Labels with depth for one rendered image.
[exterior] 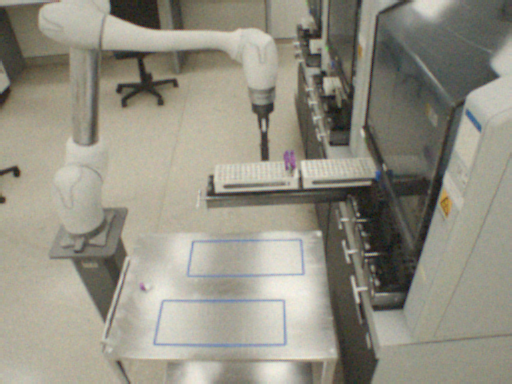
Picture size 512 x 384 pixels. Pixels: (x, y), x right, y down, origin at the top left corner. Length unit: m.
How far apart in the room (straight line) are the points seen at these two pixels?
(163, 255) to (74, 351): 1.04
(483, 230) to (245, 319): 0.63
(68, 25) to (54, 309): 1.60
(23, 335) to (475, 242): 2.10
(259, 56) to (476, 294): 0.87
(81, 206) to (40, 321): 1.04
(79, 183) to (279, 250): 0.71
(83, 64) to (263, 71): 0.59
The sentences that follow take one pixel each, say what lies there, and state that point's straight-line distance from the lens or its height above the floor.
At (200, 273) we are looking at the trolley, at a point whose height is 0.82.
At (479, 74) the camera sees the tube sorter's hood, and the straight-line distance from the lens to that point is 0.96.
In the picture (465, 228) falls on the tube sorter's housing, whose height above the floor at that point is 1.18.
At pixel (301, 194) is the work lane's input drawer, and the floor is 0.80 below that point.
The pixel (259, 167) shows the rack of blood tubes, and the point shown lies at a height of 0.86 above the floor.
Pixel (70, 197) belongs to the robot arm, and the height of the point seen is 0.92.
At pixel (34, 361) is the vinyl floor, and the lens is 2.33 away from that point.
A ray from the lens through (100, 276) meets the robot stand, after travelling 1.76.
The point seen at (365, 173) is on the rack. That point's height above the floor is 0.86.
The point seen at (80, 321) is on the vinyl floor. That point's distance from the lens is 2.36.
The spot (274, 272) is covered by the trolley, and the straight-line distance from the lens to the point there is 1.26.
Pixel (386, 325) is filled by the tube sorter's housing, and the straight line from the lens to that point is 1.29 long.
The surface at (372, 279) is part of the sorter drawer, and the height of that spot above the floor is 0.81.
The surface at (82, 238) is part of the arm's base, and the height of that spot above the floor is 0.74.
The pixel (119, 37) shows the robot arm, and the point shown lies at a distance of 1.27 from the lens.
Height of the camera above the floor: 1.80
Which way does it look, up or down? 40 degrees down
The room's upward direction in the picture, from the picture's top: 3 degrees counter-clockwise
